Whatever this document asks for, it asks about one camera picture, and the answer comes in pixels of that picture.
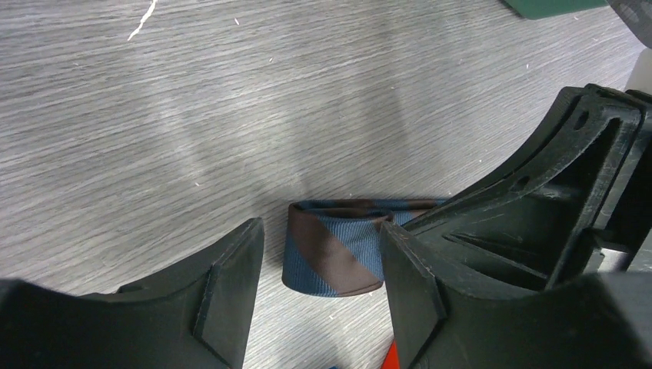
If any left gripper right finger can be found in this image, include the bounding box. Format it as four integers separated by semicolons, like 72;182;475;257
381;223;651;368

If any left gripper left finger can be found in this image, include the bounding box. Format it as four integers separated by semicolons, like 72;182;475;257
1;218;264;368

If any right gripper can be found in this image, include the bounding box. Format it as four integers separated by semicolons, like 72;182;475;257
406;84;651;291

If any navy brown striped tie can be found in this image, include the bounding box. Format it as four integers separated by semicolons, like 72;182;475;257
281;199;443;298

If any green divided tray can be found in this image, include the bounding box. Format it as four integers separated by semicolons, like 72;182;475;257
503;0;607;20

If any orange-red small block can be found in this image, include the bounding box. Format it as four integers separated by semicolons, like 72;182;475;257
380;340;400;369

